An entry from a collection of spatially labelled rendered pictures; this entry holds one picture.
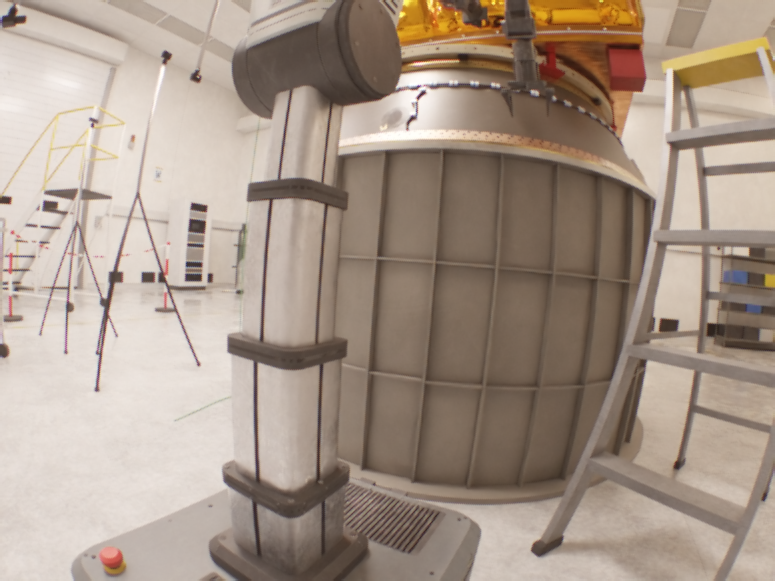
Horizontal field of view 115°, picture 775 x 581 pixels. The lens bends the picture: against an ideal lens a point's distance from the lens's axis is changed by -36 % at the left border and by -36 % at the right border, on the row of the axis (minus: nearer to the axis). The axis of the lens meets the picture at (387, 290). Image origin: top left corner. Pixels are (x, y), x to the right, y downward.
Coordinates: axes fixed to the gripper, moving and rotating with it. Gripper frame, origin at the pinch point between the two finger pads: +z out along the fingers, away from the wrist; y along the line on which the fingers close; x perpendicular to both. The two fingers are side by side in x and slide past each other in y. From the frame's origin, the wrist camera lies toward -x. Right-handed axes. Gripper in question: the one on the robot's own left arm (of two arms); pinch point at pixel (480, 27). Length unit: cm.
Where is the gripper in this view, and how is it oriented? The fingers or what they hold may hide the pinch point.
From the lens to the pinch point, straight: 170.5
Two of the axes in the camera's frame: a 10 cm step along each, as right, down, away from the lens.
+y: -8.9, -0.9, 4.5
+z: 4.6, -0.1, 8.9
